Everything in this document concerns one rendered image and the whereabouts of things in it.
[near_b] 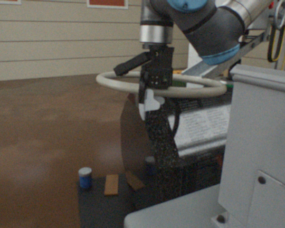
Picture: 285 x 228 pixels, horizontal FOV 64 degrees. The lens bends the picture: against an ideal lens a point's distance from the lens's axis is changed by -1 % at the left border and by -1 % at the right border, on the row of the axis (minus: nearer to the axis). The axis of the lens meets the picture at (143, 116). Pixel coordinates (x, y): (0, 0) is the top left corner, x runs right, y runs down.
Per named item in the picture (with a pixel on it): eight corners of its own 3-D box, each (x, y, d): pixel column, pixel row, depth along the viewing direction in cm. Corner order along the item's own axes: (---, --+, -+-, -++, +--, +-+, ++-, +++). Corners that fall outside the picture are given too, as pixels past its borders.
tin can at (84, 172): (94, 185, 181) (93, 172, 176) (81, 190, 176) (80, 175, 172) (90, 179, 189) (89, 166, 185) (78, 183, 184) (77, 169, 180)
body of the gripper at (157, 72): (166, 92, 62) (171, 45, 58) (136, 89, 64) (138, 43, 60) (171, 87, 69) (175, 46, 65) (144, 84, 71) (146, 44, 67)
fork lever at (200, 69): (239, 39, 149) (239, 32, 147) (271, 40, 136) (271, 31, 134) (175, 80, 111) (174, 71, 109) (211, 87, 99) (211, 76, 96)
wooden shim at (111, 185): (106, 176, 193) (106, 175, 193) (118, 175, 194) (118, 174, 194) (104, 195, 170) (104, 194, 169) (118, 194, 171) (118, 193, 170)
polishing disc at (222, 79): (207, 79, 141) (207, 77, 141) (235, 77, 147) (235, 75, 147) (229, 86, 122) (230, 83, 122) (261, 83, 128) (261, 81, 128)
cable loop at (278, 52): (274, 61, 185) (282, 19, 174) (279, 61, 183) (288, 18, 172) (264, 63, 170) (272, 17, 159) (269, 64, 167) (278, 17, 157)
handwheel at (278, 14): (265, 30, 133) (270, 2, 128) (284, 30, 126) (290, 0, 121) (255, 30, 123) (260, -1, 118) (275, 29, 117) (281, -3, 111)
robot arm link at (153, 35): (135, 24, 58) (145, 27, 67) (134, 44, 60) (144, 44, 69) (170, 26, 56) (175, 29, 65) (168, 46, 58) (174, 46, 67)
